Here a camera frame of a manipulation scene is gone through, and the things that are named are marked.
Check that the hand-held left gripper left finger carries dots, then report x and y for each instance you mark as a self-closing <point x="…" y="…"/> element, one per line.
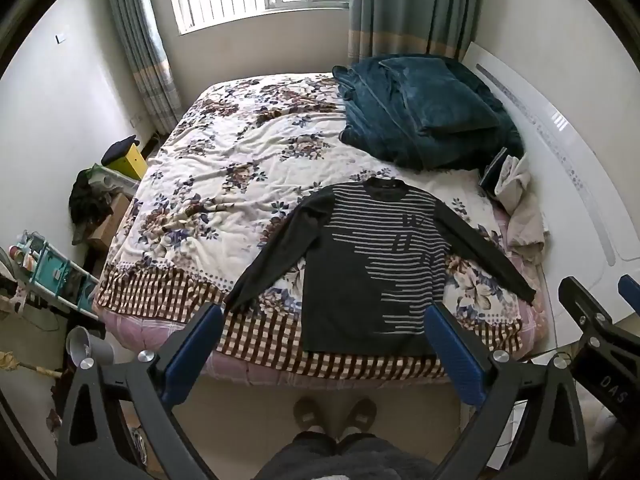
<point x="192" y="355"/>

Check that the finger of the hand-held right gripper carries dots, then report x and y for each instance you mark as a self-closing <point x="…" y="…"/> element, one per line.
<point x="631" y="290"/>
<point x="580" y="305"/>

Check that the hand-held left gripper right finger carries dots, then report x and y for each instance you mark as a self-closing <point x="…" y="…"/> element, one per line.
<point x="455" y="355"/>

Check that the dark striped sweater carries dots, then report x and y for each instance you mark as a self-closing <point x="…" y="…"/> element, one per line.
<point x="340" y="300"/>

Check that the dark clothes pile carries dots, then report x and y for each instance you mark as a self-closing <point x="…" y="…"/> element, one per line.
<point x="87" y="205"/>

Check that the grey tube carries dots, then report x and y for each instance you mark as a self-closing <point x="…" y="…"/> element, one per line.
<point x="95" y="350"/>

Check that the brown slipper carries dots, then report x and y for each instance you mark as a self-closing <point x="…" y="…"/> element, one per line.
<point x="361" y="414"/>
<point x="308" y="412"/>

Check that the beige cloth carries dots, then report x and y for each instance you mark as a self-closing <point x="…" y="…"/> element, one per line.
<point x="522" y="210"/>

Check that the white headboard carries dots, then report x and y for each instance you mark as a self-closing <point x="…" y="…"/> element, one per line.
<point x="565" y="160"/>

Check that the cardboard box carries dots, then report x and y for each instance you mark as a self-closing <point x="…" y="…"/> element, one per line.
<point x="107" y="230"/>

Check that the person's grey pants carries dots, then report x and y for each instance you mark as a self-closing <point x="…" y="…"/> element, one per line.
<point x="345" y="460"/>

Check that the yellow stick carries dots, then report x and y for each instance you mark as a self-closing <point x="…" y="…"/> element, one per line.
<point x="40" y="371"/>

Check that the teal shelf rack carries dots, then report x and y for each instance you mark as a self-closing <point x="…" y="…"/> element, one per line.
<point x="55" y="275"/>

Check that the dark blue striped cloth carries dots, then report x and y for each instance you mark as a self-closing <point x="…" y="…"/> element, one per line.
<point x="492" y="170"/>

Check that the floral blanket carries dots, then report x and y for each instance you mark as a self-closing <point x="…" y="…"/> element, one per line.
<point x="225" y="185"/>

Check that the white green plastic item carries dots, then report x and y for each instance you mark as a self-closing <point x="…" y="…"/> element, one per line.
<point x="117" y="182"/>

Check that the yellow box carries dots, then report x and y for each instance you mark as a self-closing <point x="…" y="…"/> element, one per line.
<point x="132" y="164"/>

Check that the dark cap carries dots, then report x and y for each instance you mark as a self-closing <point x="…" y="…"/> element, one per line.
<point x="117" y="150"/>

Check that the folded teal blanket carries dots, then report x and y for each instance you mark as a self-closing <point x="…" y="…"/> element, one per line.
<point x="425" y="105"/>

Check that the teal curtain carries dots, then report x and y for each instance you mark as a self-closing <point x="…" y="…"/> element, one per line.
<point x="410" y="10"/>
<point x="145" y="60"/>

